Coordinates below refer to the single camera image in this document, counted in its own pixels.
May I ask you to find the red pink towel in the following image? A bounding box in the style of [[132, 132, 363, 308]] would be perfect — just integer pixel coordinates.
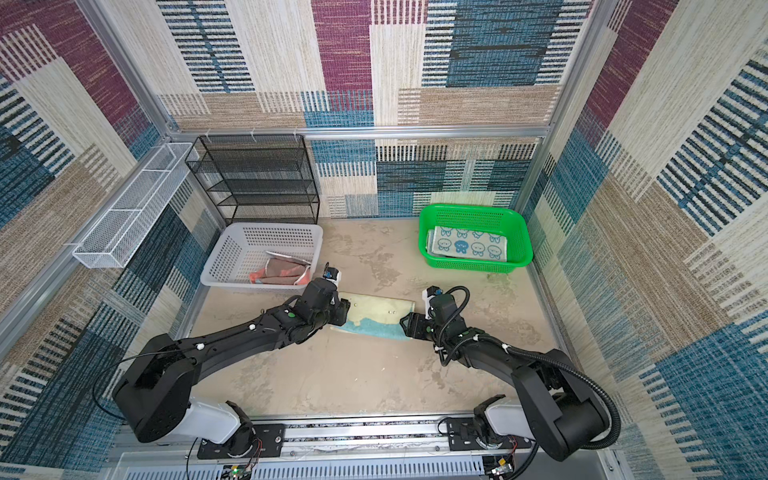
[[248, 251, 311, 286]]

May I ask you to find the pale green teal towel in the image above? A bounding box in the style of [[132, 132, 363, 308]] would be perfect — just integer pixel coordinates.
[[334, 292, 415, 341]]

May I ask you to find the blue bunny pattern towel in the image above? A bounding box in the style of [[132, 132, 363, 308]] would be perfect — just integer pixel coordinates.
[[426, 226, 507, 262]]

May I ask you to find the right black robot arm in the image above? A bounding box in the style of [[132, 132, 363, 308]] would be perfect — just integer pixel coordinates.
[[400, 287, 622, 461]]

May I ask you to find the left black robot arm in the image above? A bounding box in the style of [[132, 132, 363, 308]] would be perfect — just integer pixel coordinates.
[[113, 278, 351, 443]]

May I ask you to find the white plastic laundry basket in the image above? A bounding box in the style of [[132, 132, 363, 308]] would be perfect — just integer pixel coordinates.
[[200, 222, 323, 295]]

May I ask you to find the green plastic basket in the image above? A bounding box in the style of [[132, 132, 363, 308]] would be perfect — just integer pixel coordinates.
[[418, 204, 533, 274]]

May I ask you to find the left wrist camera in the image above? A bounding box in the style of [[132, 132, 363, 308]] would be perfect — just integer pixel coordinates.
[[322, 262, 341, 286]]

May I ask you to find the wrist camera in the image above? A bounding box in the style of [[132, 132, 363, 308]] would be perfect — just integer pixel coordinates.
[[422, 286, 443, 320], [322, 262, 341, 286]]

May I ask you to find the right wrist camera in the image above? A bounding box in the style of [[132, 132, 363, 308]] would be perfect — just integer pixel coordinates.
[[422, 286, 443, 320]]

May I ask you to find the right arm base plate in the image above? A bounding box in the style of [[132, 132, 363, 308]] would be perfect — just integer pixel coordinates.
[[437, 417, 533, 451]]

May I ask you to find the black wire shelf rack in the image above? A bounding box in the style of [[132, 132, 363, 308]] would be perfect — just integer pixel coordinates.
[[185, 133, 321, 225]]

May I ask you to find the aluminium front rail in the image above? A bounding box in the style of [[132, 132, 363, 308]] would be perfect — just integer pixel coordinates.
[[100, 411, 632, 479]]

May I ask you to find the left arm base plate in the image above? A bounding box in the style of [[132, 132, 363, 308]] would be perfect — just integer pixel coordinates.
[[196, 423, 286, 460]]

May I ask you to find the black corrugated cable conduit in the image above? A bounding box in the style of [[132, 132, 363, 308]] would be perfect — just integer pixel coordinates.
[[434, 284, 622, 480]]

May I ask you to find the white wire mesh tray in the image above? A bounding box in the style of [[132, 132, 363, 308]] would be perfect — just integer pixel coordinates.
[[72, 142, 192, 269]]

